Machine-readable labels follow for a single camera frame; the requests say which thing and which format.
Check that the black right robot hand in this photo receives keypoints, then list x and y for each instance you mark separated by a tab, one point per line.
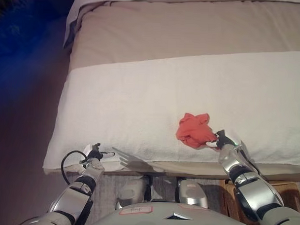
221	141

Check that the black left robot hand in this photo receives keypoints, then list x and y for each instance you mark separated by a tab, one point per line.
95	153

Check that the red cloth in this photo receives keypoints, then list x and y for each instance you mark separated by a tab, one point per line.
195	130

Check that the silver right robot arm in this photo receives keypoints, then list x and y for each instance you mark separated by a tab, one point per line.
255	187

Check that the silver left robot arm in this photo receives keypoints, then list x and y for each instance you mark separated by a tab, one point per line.
70	196

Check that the white textured bed blanket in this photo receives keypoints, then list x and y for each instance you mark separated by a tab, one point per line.
170	105

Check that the wooden woven basket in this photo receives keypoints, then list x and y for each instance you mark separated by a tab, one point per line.
285	196

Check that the beige bed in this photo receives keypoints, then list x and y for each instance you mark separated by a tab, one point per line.
182	32

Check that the silver left robot leg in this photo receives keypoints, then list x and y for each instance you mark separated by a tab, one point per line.
132	191

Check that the silver robot leg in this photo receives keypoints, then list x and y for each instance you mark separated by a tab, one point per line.
190	193
132	191

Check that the silver right robot leg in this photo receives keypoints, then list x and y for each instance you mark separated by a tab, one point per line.
190	193

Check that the silver robot torso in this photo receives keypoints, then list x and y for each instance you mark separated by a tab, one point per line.
161	217

